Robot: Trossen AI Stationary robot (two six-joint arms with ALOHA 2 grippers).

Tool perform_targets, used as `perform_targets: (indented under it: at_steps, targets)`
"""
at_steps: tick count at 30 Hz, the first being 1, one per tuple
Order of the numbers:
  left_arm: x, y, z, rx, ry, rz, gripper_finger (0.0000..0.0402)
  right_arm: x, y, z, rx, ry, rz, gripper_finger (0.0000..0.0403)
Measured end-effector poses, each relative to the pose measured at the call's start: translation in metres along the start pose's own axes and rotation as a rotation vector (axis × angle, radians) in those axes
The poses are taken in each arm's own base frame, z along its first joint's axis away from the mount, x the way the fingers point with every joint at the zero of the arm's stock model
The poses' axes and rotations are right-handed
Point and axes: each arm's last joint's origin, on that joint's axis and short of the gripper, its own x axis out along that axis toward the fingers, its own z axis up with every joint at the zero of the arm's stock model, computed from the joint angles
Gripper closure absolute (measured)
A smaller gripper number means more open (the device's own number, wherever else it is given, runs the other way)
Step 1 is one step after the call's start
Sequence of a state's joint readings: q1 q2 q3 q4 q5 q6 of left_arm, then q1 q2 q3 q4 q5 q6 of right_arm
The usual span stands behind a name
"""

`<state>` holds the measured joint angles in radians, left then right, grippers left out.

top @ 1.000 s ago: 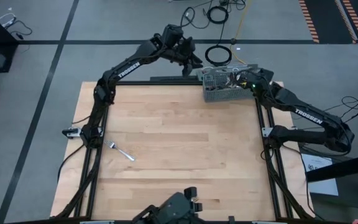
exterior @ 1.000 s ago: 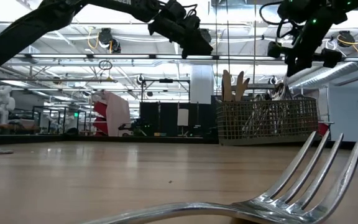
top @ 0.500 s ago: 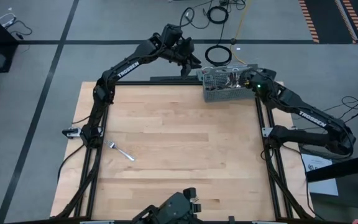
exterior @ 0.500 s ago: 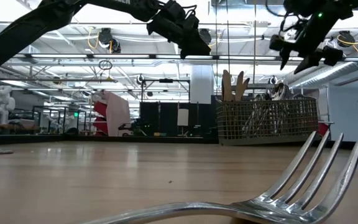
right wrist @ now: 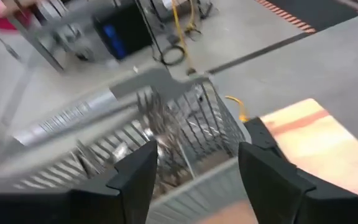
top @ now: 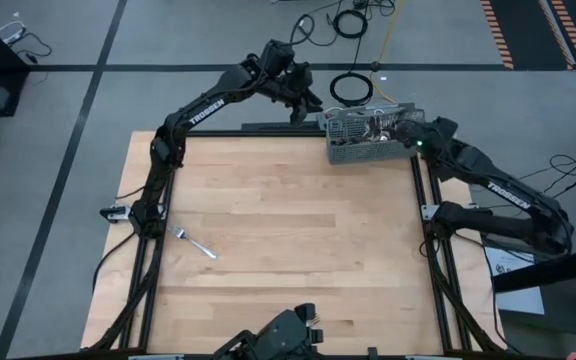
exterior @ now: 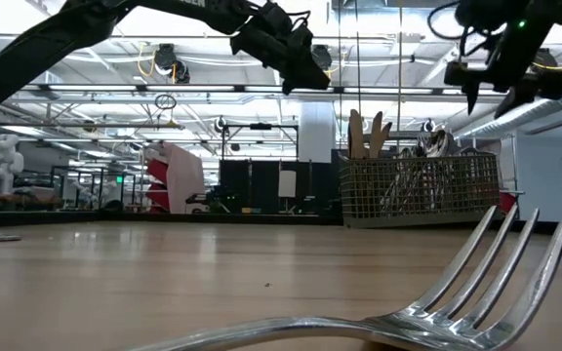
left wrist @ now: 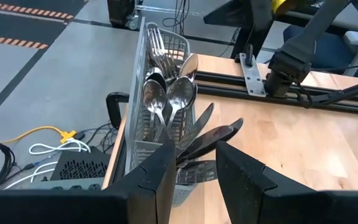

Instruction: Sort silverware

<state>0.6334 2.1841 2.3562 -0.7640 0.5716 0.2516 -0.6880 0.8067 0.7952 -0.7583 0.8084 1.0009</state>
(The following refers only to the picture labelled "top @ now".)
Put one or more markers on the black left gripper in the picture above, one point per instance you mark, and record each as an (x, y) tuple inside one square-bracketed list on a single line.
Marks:
[(303, 85)]

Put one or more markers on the grey power strip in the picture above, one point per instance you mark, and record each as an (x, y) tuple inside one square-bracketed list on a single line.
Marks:
[(322, 120)]

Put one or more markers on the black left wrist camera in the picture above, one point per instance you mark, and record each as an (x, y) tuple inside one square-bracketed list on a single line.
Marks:
[(278, 56)]

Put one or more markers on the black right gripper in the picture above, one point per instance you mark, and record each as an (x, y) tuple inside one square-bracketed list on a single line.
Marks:
[(423, 134)]

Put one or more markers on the black metal side table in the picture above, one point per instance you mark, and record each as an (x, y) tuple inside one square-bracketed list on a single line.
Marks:
[(543, 272)]

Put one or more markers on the white power adapter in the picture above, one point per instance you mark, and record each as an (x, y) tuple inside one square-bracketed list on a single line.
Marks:
[(10, 34)]

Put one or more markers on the white printed paper sheet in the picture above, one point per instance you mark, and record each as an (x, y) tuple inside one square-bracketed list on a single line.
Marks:
[(518, 300)]

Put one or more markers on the black flat bar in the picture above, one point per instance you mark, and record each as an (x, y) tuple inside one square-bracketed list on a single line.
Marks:
[(268, 126)]

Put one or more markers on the grey plastic cutlery basket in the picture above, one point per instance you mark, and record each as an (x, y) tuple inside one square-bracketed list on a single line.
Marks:
[(358, 152)]

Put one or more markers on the black orange striped floor mat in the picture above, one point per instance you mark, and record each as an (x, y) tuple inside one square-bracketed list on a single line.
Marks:
[(528, 30)]

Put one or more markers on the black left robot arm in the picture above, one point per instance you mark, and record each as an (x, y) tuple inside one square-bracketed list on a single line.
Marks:
[(208, 111)]

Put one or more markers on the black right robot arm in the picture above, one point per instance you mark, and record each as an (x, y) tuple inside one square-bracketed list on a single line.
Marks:
[(508, 195)]

